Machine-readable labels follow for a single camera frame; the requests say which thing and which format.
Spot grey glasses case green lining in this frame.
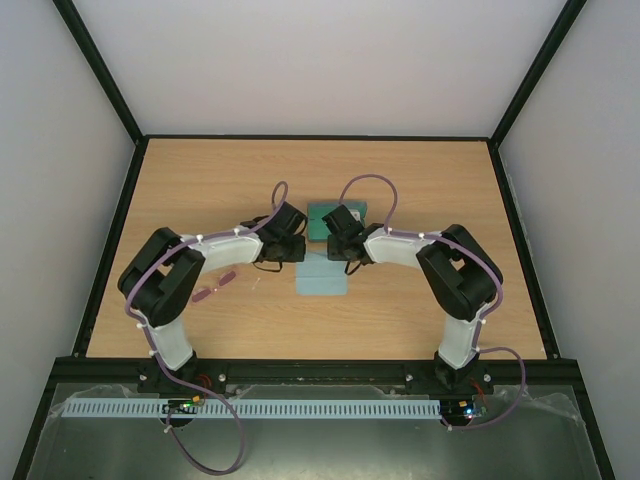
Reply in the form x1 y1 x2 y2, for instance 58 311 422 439
306 200 368 243

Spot light blue cleaning cloth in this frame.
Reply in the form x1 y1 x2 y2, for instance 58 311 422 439
295 251 348 296

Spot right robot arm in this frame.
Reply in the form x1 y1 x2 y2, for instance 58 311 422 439
322 205 504 392

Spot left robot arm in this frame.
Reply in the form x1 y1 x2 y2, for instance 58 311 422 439
117 201 308 390

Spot pink sunglasses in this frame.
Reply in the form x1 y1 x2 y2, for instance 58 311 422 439
190 269 237 304

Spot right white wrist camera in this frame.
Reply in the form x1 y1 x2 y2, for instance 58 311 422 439
349 209 363 221

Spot light blue slotted cable duct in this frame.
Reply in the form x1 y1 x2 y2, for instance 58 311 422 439
61 398 441 420

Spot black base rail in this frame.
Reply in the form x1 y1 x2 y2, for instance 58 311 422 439
47 356 584 398

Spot black aluminium frame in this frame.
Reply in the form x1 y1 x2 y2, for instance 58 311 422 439
9 0 619 480

